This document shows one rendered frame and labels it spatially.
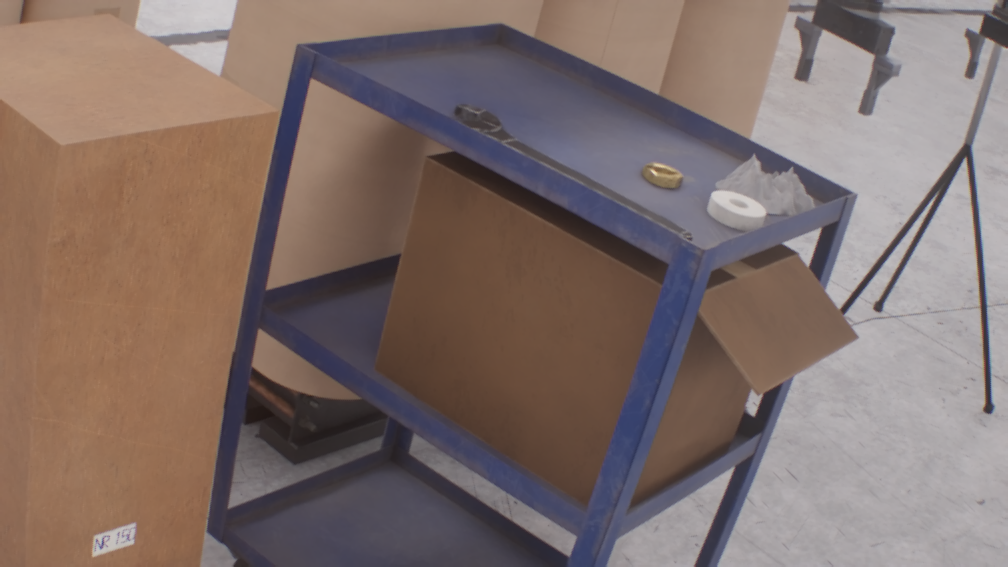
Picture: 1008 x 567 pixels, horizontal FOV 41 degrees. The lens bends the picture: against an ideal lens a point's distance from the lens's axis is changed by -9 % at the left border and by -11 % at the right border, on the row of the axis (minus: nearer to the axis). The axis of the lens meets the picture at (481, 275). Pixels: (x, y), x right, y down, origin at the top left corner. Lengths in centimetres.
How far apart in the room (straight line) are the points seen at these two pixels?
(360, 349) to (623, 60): 88
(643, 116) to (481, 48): 27
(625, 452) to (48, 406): 66
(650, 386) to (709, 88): 144
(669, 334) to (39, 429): 70
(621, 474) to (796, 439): 163
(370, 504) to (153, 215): 98
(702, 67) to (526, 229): 126
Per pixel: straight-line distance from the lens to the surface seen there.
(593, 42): 261
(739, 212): 176
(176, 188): 156
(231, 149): 158
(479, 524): 243
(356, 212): 235
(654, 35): 273
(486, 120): 182
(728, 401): 195
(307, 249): 240
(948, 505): 330
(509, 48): 222
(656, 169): 184
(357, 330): 208
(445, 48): 213
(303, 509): 235
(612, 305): 173
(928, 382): 387
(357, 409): 277
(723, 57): 300
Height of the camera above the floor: 146
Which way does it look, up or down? 24 degrees down
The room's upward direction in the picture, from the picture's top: 15 degrees clockwise
